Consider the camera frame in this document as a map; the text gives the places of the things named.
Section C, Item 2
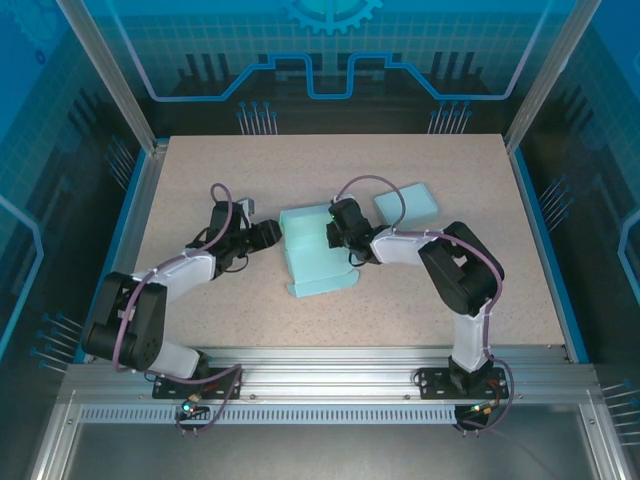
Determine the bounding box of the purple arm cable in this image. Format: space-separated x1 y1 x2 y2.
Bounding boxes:
335 174 516 437
112 182 257 437

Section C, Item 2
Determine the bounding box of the blue table edge strip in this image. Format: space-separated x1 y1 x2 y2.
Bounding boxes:
509 149 591 364

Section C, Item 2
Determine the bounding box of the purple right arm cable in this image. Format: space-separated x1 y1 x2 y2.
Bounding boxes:
335 174 516 437

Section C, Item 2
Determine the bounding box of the light blue paper box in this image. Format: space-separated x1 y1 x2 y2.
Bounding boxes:
278 202 362 300
373 182 441 232

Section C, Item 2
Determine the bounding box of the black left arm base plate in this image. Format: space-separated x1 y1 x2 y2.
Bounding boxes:
152 364 245 401

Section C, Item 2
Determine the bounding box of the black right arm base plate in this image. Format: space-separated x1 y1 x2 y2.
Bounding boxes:
417 366 511 401

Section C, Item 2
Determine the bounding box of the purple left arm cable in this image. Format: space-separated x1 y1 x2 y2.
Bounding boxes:
112 182 257 437

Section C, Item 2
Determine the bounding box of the slotted grey cable duct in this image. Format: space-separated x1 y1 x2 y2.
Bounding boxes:
79 405 460 425

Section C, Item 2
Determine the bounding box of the aluminium frame post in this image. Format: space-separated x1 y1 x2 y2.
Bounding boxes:
54 0 169 156
504 0 604 154

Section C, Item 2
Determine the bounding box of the aluminium frame side rail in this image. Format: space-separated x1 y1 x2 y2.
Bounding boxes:
82 149 169 364

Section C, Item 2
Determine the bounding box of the aluminium frame cross rail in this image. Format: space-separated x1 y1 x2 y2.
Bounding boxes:
57 344 601 405

